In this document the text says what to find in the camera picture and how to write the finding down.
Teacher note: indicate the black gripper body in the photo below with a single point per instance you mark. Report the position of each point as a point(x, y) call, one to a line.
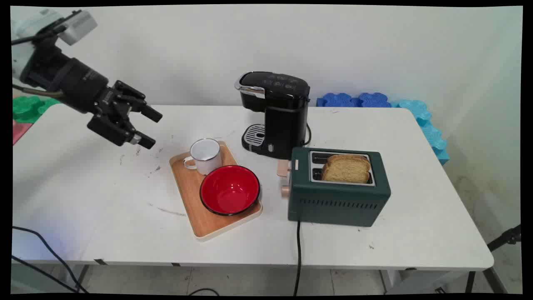
point(79, 89)

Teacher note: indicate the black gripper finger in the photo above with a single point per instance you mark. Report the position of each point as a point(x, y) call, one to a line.
point(150, 113)
point(145, 140)

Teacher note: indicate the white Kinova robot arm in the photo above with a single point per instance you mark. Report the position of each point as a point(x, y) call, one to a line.
point(21, 50)

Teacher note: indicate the green foam mat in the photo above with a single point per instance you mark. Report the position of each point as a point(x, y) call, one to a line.
point(29, 107)

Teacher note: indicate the white enamel mug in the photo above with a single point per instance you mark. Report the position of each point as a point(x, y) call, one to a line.
point(205, 155)

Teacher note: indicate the pink foam mat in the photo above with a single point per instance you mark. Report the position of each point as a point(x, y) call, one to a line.
point(20, 130)

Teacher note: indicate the wooden serving tray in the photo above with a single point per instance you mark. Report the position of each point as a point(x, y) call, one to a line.
point(200, 208)

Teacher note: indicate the red enamel bowl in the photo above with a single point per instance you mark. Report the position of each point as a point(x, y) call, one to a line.
point(230, 190)

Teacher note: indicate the black coffee machine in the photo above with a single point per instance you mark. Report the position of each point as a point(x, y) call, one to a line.
point(275, 114)

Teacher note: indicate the dark green toaster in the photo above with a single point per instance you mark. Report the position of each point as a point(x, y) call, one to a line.
point(339, 196)

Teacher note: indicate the brown bread slice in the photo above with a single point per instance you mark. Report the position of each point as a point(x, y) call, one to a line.
point(347, 160)
point(345, 173)

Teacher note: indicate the dark blue foam mat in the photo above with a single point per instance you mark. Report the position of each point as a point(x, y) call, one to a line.
point(354, 100)

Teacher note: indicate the light blue foam mat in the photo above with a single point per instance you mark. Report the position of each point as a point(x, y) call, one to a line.
point(429, 129)

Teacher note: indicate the black tripod leg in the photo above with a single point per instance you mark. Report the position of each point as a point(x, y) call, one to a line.
point(495, 250)

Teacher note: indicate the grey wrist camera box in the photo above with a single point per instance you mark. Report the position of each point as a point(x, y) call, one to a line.
point(77, 26)

